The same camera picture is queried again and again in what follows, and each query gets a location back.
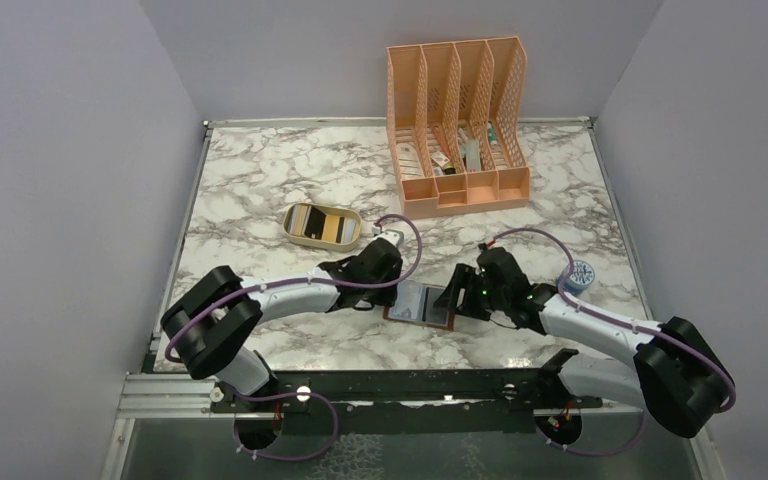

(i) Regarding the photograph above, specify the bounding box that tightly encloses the tan oval card tray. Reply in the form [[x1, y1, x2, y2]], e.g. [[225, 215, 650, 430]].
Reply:
[[283, 202, 362, 252]]

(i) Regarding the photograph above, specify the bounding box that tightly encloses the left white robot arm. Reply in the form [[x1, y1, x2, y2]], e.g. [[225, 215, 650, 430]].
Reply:
[[161, 230, 403, 411]]

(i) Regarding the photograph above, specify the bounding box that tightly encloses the green white tube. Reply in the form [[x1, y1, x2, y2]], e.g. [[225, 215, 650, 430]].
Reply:
[[487, 125, 499, 147]]

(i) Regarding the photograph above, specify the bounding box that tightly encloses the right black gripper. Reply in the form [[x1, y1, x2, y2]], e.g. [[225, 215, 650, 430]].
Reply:
[[434, 262, 509, 321]]

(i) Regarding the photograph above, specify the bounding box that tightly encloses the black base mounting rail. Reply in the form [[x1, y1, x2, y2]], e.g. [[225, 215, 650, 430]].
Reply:
[[210, 368, 603, 436]]

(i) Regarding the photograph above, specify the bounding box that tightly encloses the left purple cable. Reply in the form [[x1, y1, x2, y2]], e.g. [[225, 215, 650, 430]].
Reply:
[[163, 213, 424, 463]]

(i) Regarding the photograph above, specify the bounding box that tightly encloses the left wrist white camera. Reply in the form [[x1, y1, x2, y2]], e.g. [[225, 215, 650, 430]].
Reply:
[[374, 227, 405, 250]]

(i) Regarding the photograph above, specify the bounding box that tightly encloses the orange plastic file organizer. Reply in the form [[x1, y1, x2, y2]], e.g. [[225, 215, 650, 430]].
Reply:
[[386, 36, 531, 219]]

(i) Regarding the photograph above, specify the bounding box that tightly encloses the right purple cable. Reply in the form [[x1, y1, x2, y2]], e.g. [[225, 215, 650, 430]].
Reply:
[[479, 227, 738, 458]]

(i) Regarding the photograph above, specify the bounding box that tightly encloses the small box in organizer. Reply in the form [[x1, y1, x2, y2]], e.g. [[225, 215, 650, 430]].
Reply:
[[430, 151, 457, 176]]

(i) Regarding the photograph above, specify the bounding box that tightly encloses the brown leather card holder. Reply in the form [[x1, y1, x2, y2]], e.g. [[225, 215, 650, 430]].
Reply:
[[382, 280, 455, 331]]

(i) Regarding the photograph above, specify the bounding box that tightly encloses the purple cable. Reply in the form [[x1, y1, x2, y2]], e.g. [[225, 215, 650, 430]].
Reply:
[[479, 227, 738, 458], [163, 213, 424, 463]]

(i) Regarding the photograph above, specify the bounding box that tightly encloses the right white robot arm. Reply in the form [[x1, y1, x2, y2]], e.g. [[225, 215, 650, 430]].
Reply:
[[434, 247, 732, 438]]

